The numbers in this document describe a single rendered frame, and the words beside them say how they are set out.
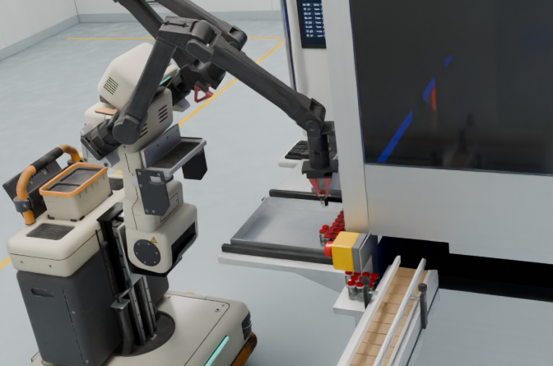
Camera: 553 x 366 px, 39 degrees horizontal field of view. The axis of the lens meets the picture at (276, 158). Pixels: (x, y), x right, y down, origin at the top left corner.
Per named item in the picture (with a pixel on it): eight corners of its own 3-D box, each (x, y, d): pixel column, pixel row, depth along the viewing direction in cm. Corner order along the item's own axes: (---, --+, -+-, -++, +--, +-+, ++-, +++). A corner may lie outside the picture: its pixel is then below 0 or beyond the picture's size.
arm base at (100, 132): (102, 123, 239) (78, 139, 230) (116, 108, 235) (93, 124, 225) (121, 145, 240) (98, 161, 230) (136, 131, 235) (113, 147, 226)
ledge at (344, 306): (402, 291, 201) (401, 284, 200) (388, 321, 190) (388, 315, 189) (350, 284, 206) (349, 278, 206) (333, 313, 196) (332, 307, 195)
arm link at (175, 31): (169, 0, 205) (158, 20, 197) (216, 24, 207) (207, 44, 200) (118, 116, 234) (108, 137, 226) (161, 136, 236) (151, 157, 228)
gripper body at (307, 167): (337, 175, 221) (335, 150, 218) (301, 176, 222) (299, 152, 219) (339, 164, 226) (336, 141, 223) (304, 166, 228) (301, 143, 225)
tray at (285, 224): (372, 215, 234) (371, 205, 232) (343, 262, 213) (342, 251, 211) (267, 206, 248) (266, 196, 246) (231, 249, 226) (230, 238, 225)
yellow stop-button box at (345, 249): (369, 257, 198) (367, 233, 195) (360, 273, 193) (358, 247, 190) (341, 254, 201) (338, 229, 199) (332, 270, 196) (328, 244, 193)
